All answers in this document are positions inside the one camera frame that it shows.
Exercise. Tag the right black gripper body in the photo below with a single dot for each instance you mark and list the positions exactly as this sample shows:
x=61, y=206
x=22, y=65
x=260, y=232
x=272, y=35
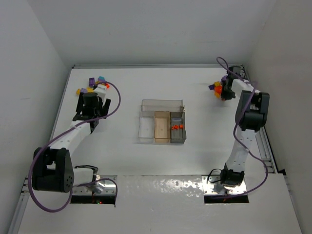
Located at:
x=225, y=91

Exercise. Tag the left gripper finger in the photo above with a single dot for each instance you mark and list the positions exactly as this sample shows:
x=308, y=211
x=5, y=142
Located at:
x=80, y=104
x=105, y=108

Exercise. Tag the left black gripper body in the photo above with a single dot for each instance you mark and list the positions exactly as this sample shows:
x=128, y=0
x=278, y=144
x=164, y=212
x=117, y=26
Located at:
x=106, y=107

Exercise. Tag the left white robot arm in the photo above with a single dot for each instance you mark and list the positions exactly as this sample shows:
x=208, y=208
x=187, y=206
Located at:
x=53, y=170

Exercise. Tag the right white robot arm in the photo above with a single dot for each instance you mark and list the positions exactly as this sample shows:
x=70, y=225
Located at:
x=251, y=115

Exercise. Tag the lower orange funnel lego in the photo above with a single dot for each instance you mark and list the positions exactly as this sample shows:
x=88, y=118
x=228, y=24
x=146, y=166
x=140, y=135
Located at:
x=218, y=91

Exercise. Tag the yellow lego brick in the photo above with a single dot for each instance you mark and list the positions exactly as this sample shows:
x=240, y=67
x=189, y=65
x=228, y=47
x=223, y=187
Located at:
x=217, y=84

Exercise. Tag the long yellow lego plate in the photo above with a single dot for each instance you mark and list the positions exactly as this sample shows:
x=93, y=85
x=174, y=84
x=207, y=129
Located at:
x=89, y=89

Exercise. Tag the purple flat lego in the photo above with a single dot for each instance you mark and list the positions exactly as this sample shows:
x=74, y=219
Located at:
x=211, y=86

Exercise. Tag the dark purple lego brick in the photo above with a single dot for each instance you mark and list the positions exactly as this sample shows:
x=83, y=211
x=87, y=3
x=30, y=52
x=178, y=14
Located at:
x=92, y=82

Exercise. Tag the clear small container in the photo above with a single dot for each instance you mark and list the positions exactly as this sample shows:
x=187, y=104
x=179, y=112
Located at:
x=146, y=127

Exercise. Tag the clear long container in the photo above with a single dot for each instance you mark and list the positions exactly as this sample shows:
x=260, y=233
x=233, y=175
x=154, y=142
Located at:
x=162, y=105

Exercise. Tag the amber small container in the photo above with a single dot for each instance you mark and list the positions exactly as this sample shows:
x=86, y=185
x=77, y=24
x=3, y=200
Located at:
x=162, y=129

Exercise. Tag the grey small container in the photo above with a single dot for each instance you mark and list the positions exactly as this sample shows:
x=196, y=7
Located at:
x=177, y=136

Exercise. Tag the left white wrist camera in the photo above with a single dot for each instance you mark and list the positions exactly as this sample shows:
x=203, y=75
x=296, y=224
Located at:
x=101, y=90

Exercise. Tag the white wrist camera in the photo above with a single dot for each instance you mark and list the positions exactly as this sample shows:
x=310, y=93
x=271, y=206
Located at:
x=101, y=90
x=239, y=70

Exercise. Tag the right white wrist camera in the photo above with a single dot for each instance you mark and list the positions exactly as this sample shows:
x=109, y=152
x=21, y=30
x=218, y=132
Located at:
x=239, y=70

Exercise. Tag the right aluminium rail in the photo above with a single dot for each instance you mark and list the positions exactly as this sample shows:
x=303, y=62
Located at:
x=265, y=150

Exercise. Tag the aluminium rail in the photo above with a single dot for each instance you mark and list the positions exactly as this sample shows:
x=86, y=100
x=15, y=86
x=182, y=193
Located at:
x=265, y=150
x=20, y=208

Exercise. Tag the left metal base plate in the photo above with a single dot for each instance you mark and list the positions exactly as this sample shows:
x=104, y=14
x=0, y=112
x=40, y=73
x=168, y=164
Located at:
x=103, y=185

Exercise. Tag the metal base plate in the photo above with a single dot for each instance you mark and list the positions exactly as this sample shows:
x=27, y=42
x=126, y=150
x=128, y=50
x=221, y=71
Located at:
x=212, y=186
x=103, y=185

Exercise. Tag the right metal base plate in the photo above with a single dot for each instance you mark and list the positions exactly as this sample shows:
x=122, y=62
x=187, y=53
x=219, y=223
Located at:
x=212, y=186

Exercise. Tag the left aluminium rail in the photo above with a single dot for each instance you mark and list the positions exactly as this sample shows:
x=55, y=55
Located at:
x=20, y=208

